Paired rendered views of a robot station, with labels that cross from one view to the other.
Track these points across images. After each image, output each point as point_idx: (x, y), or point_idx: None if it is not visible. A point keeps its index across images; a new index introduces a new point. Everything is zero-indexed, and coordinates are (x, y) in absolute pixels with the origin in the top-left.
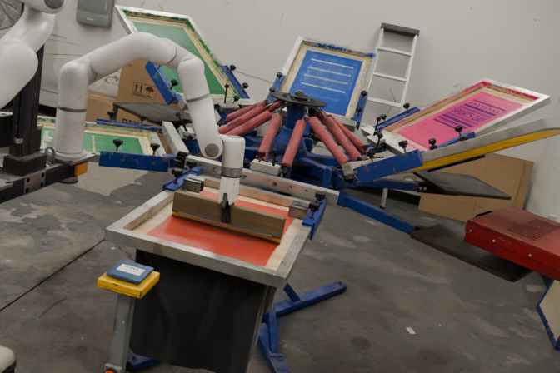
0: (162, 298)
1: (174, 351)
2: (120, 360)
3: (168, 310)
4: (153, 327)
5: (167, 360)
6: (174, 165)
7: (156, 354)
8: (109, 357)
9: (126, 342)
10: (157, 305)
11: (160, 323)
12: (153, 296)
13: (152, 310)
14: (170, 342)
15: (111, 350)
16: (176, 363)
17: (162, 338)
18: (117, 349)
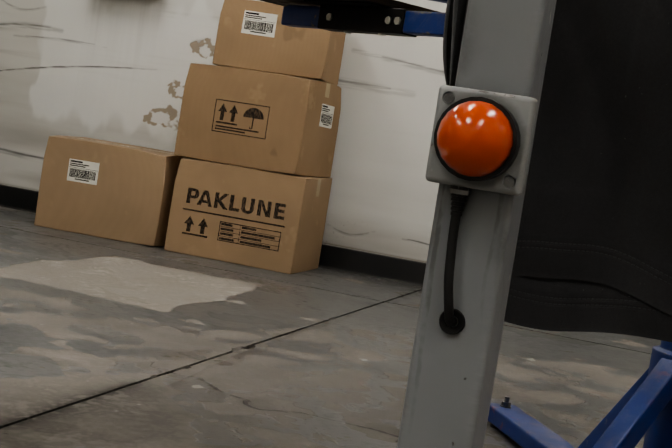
0: (601, 12)
1: (660, 268)
2: (527, 55)
3: (630, 63)
4: (550, 171)
5: (625, 320)
6: None
7: (561, 303)
8: (461, 52)
9: None
10: (574, 53)
11: (585, 142)
12: (554, 15)
13: (549, 83)
14: (638, 226)
15: (473, 3)
16: (668, 328)
17: (597, 216)
18: None
